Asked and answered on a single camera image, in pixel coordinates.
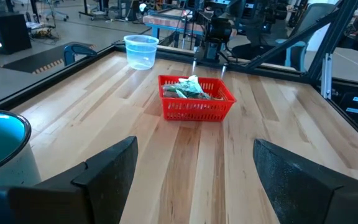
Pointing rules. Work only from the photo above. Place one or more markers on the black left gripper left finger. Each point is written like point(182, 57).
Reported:
point(110, 174)

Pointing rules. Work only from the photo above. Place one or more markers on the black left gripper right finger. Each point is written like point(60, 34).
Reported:
point(297, 186)

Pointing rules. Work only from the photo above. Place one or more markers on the play dollar bill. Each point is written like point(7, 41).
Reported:
point(171, 91)
point(191, 87)

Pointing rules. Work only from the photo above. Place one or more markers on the clear plastic cup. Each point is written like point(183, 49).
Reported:
point(141, 53)

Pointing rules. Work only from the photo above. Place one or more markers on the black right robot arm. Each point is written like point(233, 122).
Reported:
point(213, 51)

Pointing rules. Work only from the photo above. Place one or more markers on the blue-grey metal table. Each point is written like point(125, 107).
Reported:
point(169, 21)

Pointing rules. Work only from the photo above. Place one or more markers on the red plastic basket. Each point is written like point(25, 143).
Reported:
point(197, 109)

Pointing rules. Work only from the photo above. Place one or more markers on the teal office chair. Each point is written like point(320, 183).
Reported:
point(309, 25)

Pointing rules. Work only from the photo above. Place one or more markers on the black controller box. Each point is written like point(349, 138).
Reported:
point(356, 107)

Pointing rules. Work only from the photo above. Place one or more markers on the teal green mug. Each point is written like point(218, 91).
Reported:
point(5, 146)

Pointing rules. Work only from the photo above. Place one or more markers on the hazard striped black mat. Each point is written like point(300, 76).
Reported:
point(42, 59)

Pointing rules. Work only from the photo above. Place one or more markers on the background office chair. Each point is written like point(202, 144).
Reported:
point(56, 9)

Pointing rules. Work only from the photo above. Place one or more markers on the black computer tower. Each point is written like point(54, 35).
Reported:
point(6, 32)

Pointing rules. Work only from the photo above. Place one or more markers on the silver frame bracket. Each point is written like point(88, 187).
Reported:
point(326, 74)

